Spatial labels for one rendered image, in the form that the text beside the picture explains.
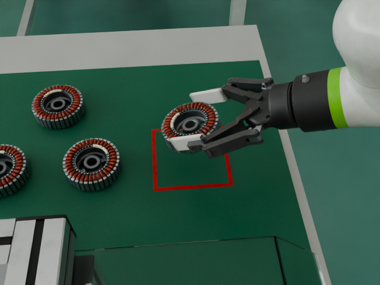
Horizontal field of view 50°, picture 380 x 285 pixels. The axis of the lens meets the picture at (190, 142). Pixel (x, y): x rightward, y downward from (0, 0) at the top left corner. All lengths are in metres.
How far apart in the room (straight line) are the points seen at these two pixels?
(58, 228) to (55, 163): 0.52
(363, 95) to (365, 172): 1.31
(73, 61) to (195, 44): 0.32
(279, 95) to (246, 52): 0.46
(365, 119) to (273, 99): 0.14
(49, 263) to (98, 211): 0.44
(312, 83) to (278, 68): 1.58
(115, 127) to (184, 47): 0.32
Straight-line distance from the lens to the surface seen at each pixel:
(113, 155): 0.84
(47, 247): 0.39
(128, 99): 0.99
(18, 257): 0.39
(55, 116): 0.94
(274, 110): 0.66
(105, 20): 2.54
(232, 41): 1.14
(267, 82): 0.74
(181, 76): 1.03
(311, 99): 0.63
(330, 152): 1.91
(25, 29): 2.24
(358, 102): 0.62
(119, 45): 1.14
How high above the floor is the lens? 1.45
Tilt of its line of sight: 52 degrees down
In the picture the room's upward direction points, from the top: straight up
